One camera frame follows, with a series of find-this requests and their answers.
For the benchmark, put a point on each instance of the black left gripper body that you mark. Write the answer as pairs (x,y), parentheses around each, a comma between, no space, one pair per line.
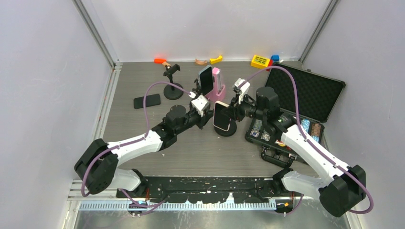
(197,119)

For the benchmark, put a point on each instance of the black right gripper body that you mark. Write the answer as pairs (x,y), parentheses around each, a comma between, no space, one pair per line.
(247,108)

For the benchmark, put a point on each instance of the smartphone with cream case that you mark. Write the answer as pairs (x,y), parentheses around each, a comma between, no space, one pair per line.
(220,120)

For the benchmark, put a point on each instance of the smartphone with clear case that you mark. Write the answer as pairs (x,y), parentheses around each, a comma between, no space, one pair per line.
(206,80)

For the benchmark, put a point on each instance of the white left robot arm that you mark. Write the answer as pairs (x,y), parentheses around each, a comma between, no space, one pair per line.
(98,167)

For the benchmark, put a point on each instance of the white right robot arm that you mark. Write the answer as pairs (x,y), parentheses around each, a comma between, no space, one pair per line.
(339,187)

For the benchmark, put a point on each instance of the pink wedge stand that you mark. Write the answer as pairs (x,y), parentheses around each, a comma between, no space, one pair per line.
(219,89)

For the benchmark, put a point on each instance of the black smartphone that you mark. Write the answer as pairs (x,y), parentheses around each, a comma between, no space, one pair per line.
(151,100)

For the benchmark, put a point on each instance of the yellow toy brick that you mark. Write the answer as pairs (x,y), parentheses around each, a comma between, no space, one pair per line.
(259,62)

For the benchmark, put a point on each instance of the red toy brick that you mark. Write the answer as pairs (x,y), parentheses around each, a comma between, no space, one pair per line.
(270,63)

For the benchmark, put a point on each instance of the tan arch block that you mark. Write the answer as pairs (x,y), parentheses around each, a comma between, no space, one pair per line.
(200,62)

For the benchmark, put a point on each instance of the blue toy brick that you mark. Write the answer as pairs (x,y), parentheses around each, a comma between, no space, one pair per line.
(275,58)

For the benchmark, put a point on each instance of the yellow arch block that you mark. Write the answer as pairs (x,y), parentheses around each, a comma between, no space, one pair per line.
(215,60)

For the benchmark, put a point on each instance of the black foam-lined case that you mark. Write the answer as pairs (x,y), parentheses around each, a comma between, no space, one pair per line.
(317,96)

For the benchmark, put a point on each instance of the orange wooden block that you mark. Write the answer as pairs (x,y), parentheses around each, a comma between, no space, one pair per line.
(159,61)

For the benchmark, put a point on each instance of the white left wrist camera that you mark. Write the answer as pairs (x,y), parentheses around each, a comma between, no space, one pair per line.
(200,104)

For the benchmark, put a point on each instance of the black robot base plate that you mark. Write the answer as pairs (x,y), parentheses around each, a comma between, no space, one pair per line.
(208,190)

